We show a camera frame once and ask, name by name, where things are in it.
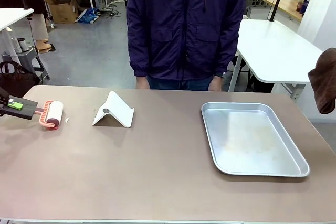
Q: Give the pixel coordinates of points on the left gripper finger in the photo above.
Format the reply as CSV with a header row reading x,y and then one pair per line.
x,y
2,112
15,104

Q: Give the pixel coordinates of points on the brown cloth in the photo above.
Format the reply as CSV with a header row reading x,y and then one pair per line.
x,y
324,82

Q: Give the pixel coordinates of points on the person's right forearm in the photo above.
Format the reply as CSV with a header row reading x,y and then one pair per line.
x,y
137,51

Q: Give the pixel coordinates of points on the person's left forearm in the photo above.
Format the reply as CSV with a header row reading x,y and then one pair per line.
x,y
225,48

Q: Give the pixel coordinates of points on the person's right hand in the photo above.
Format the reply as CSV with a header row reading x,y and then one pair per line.
x,y
142,83

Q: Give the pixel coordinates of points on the person's left hand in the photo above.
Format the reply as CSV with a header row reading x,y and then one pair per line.
x,y
215,83

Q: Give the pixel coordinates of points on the black handbag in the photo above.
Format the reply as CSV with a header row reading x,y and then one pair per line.
x,y
17,78

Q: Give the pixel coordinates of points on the grey metal stool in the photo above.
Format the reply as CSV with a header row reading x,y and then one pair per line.
x,y
29,60

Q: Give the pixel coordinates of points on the bottles on stool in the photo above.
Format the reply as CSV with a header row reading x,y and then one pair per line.
x,y
20,45

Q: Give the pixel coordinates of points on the small white table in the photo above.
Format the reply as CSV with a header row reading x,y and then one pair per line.
x,y
13,16

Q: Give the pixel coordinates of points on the white folded roller stand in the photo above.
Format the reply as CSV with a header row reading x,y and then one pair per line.
x,y
114,112

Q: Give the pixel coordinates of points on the cardboard box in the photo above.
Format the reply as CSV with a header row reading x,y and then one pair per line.
x,y
61,7

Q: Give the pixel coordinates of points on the blue plastic bag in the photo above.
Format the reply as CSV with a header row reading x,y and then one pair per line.
x,y
88,15

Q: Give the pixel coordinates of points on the person's blue jeans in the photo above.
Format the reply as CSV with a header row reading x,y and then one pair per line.
x,y
181,83

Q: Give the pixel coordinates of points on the person in purple jacket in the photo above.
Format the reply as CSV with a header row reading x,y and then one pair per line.
x,y
186,24

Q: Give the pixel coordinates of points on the silver metal tray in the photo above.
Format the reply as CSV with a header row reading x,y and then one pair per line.
x,y
252,140

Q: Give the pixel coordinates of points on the large white table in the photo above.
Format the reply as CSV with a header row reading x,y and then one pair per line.
x,y
273,51

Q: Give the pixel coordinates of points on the wooden workbench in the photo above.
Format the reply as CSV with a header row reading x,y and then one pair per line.
x,y
286,7

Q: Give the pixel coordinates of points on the bottles on workbench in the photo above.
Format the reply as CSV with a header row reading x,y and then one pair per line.
x,y
303,3

